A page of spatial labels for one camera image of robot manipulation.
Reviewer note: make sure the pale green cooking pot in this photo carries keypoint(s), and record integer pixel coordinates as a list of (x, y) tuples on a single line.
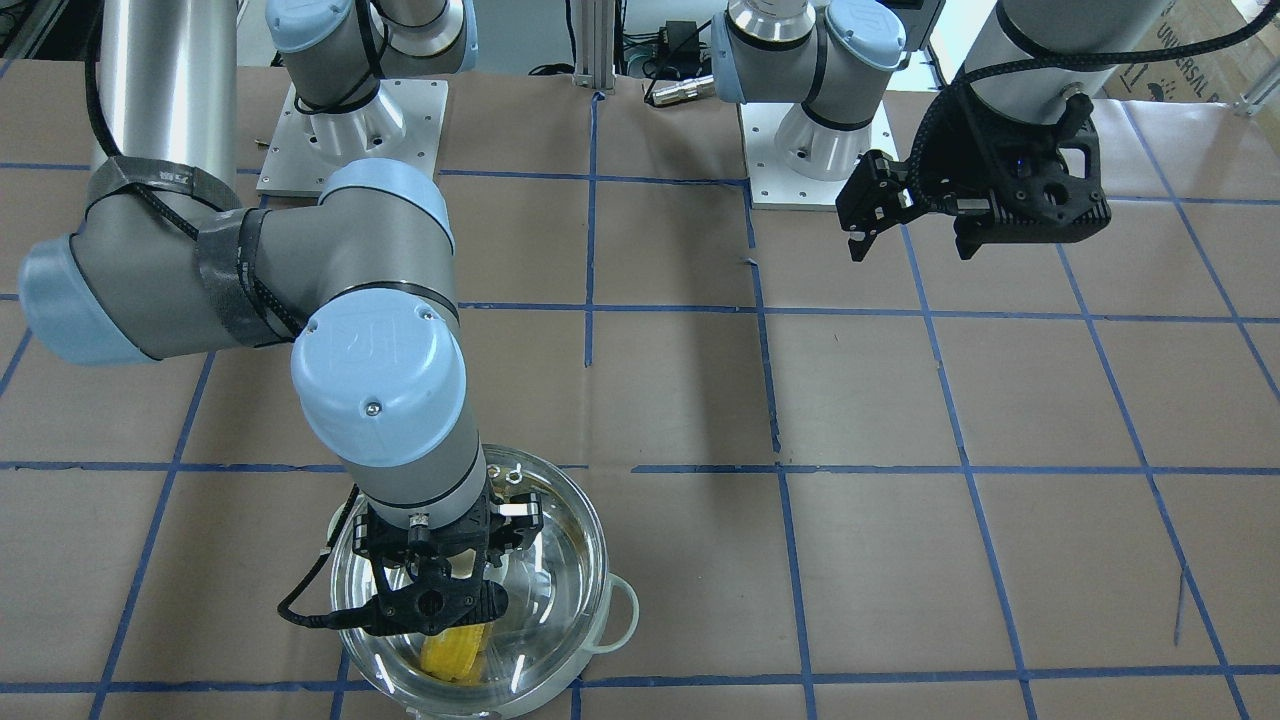
[(480, 600)]

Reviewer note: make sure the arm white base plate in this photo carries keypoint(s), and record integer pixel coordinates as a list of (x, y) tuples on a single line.
[(403, 122), (796, 164)]

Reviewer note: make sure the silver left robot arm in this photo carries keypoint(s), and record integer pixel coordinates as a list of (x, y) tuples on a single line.
[(836, 61)]

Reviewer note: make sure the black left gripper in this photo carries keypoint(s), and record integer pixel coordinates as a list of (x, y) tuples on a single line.
[(958, 163)]

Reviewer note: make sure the yellow corn cob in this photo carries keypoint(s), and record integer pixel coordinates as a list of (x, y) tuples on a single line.
[(456, 655)]

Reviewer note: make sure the aluminium frame post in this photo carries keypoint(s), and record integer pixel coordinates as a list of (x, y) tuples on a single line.
[(595, 25)]

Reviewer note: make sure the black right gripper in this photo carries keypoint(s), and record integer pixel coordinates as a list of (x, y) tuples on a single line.
[(517, 533)]

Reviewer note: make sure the clear glass pot lid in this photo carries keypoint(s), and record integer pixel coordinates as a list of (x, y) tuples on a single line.
[(470, 580)]

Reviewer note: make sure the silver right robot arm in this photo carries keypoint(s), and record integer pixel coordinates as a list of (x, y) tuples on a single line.
[(169, 263)]

